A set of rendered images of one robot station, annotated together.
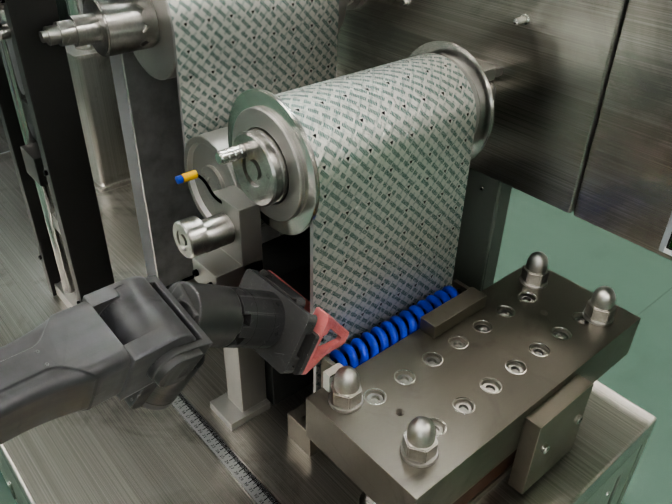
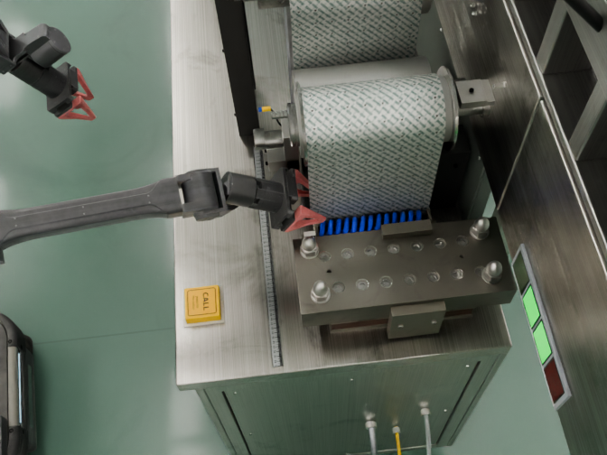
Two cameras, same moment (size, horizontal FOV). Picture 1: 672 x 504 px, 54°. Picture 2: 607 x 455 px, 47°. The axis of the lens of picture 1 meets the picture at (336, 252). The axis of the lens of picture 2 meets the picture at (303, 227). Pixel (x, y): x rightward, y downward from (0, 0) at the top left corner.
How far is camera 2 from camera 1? 0.77 m
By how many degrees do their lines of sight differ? 36
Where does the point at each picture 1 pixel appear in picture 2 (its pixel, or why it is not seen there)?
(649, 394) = not seen: outside the picture
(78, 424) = not seen: hidden behind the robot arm
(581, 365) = (446, 297)
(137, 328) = (191, 197)
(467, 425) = (354, 295)
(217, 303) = (240, 190)
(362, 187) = (343, 156)
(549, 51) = (508, 114)
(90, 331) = (172, 193)
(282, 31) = (371, 17)
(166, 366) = (199, 217)
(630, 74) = (524, 162)
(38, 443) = not seen: hidden behind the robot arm
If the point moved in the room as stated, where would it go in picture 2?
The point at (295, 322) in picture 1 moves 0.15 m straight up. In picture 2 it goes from (283, 209) to (277, 160)
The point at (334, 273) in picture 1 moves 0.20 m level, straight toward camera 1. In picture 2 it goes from (324, 188) to (258, 268)
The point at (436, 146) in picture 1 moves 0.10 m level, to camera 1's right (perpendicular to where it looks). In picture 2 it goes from (406, 144) to (458, 171)
